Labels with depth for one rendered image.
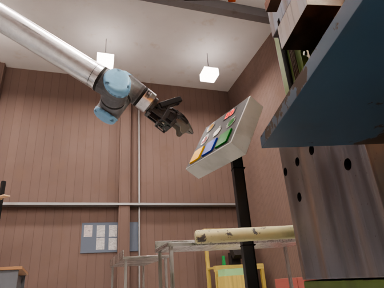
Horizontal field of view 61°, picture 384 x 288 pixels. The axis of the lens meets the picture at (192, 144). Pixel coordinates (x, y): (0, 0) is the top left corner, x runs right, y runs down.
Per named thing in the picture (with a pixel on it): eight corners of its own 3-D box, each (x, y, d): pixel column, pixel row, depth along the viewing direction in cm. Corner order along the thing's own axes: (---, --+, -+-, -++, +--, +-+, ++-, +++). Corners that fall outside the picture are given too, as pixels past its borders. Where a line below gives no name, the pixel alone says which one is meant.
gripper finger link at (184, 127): (188, 141, 135) (171, 128, 132) (194, 131, 138) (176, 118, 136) (192, 138, 132) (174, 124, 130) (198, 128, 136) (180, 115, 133)
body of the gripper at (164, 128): (164, 134, 134) (141, 116, 131) (173, 120, 139) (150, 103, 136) (174, 127, 128) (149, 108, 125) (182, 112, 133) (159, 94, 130)
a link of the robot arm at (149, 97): (142, 95, 136) (152, 83, 129) (151, 102, 137) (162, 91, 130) (131, 109, 131) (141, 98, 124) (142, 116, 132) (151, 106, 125)
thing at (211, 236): (196, 244, 105) (195, 227, 107) (195, 246, 110) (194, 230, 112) (325, 237, 111) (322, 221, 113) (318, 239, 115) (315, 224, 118)
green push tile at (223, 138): (225, 141, 127) (231, 127, 131) (214, 147, 132) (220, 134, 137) (229, 143, 127) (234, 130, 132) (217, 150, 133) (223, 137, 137)
